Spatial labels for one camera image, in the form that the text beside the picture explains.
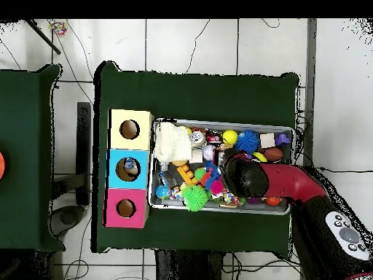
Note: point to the opened silver drink can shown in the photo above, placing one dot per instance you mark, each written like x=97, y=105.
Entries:
x=198, y=138

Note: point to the black rod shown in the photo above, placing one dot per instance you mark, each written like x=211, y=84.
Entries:
x=43, y=37

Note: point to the black upright panel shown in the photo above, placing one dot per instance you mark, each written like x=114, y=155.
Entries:
x=83, y=145

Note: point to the orange ball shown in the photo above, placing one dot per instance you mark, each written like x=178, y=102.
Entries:
x=1, y=165

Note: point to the crushed clear plastic bottle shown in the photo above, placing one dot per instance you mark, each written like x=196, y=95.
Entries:
x=128, y=164

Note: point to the cream waffle cloth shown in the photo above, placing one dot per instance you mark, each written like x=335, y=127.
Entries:
x=172, y=143

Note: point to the blue spiky ball with eyes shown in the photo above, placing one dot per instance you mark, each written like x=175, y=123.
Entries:
x=247, y=141

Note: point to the purple spiky rubber ball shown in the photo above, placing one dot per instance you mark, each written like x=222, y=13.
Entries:
x=254, y=200

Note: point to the brown toy football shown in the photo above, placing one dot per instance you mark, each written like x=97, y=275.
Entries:
x=273, y=154

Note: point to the white baseball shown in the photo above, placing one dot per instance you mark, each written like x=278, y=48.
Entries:
x=208, y=152

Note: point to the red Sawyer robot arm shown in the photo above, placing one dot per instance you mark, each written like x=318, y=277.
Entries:
x=291, y=180

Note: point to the plain wooden block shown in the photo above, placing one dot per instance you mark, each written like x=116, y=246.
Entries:
x=267, y=140

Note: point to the green spiky rubber ball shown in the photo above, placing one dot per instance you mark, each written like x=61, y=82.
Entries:
x=194, y=198

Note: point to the side table with green cloth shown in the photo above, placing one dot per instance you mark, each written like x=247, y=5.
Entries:
x=26, y=131

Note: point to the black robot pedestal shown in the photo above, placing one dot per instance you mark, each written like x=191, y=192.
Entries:
x=180, y=267

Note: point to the wooden box with three holes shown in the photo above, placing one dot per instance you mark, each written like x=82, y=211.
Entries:
x=140, y=180

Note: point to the bag of colourful beads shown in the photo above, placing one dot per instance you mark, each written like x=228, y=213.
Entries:
x=59, y=29

